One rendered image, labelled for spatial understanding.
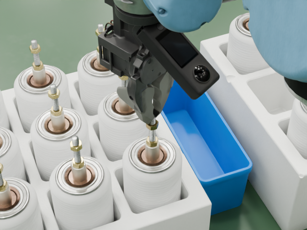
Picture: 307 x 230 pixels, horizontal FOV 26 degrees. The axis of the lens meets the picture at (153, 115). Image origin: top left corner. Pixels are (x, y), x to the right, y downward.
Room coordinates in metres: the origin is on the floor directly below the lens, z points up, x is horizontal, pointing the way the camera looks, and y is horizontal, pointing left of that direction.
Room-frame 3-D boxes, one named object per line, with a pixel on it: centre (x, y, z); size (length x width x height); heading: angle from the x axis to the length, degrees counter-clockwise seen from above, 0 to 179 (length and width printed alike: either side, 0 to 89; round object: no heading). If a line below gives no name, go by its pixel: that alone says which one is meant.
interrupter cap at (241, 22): (1.02, -0.20, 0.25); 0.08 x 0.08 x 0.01
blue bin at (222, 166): (0.89, -0.08, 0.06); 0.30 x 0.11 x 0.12; 21
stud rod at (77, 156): (0.65, 0.11, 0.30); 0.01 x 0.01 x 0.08
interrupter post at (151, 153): (0.69, 0.00, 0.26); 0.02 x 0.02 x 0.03
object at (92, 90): (0.91, 0.09, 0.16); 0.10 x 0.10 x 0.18
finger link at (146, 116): (0.69, 0.03, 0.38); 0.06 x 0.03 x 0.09; 50
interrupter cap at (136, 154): (0.69, 0.00, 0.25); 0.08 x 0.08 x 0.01
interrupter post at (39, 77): (0.87, 0.20, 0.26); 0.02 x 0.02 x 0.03
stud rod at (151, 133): (0.69, 0.00, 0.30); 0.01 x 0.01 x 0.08
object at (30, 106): (0.87, 0.20, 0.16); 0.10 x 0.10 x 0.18
